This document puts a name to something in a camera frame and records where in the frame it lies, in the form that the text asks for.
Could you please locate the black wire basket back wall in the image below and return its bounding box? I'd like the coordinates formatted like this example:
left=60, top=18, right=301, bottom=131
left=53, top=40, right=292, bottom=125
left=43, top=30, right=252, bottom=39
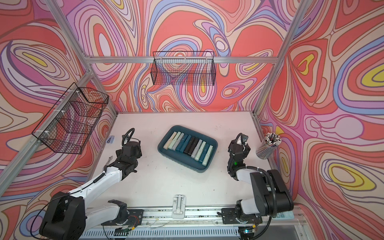
left=151, top=51, right=217, bottom=86

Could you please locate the black wire basket left wall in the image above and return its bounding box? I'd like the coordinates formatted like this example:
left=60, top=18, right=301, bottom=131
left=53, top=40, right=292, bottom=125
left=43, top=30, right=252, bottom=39
left=32, top=84, right=109, bottom=155

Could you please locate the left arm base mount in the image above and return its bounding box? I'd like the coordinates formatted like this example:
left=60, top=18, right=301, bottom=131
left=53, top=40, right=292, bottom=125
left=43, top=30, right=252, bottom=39
left=102, top=209, right=144, bottom=227

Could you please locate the small grey pen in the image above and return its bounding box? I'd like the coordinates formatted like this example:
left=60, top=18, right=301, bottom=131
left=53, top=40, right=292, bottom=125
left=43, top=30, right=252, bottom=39
left=106, top=156, right=113, bottom=166

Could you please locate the small blue clip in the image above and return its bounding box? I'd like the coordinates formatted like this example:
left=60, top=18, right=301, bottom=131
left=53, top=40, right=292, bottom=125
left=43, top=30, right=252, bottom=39
left=107, top=136, right=115, bottom=144

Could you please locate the teal plastic storage box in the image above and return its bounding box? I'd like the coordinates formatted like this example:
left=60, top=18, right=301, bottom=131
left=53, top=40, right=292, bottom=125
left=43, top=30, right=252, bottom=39
left=158, top=125, right=218, bottom=173

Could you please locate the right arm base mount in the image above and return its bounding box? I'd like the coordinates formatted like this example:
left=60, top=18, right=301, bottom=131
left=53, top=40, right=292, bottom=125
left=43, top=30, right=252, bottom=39
left=217, top=207, right=263, bottom=226

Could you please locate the teal pliers group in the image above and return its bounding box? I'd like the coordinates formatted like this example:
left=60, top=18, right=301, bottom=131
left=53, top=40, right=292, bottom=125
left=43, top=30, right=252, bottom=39
left=199, top=144, right=210, bottom=164

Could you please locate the white center rail bracket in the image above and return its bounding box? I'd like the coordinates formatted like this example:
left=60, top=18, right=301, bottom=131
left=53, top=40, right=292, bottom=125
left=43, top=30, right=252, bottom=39
left=172, top=195, right=187, bottom=219

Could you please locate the teal desk calculator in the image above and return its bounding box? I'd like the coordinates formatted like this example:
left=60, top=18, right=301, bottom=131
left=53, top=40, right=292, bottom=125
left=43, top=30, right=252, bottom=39
left=274, top=211, right=295, bottom=221

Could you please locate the pencil cup holder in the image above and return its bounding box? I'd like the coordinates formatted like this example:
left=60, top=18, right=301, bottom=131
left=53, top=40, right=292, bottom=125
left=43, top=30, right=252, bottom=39
left=256, top=133, right=282, bottom=160

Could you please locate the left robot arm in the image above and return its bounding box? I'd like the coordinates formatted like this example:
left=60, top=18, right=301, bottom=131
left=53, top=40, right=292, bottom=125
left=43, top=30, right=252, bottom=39
left=39, top=139, right=142, bottom=240

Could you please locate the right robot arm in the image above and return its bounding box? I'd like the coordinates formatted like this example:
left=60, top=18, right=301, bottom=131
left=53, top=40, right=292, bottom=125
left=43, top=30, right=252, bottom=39
left=227, top=134, right=294, bottom=218

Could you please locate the black wire basket wall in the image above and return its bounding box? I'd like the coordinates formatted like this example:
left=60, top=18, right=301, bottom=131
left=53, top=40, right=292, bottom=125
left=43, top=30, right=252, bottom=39
left=32, top=84, right=109, bottom=155
left=151, top=51, right=217, bottom=86

